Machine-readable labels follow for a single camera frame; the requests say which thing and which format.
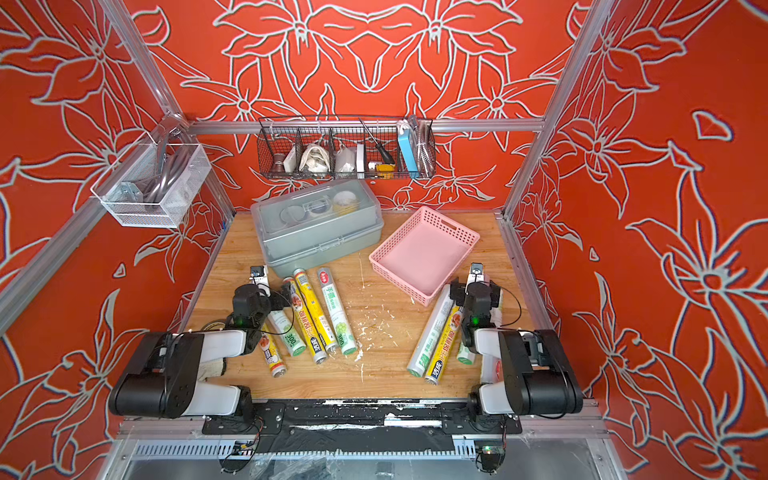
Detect long yellow wrap roll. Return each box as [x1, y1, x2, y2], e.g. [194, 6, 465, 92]
[425, 305, 463, 385]

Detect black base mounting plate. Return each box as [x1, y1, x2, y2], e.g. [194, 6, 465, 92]
[202, 399, 522, 436]

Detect grey lidded storage box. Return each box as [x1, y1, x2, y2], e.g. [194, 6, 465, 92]
[250, 180, 384, 278]

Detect black handled screwdriver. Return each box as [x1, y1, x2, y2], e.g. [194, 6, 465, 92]
[359, 118, 395, 165]

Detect long white green wrap roll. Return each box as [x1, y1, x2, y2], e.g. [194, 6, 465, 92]
[407, 284, 454, 377]

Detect blue box in wire basket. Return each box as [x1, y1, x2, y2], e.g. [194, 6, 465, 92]
[396, 120, 419, 179]

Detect short red yellow wrap roll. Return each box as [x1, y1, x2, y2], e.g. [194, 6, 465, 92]
[259, 333, 287, 378]

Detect clear wall bin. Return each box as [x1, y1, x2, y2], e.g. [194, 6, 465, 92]
[91, 134, 211, 228]

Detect black wire wall basket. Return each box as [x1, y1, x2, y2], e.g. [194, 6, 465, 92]
[257, 115, 437, 180]

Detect pink plastic basket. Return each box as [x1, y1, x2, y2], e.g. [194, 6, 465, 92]
[369, 207, 480, 306]

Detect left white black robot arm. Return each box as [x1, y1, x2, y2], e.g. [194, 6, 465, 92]
[108, 265, 287, 424]

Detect green capped wrap roll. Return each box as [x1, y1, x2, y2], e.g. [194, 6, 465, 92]
[267, 310, 306, 357]

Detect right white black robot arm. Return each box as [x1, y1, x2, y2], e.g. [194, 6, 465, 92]
[451, 263, 584, 420]

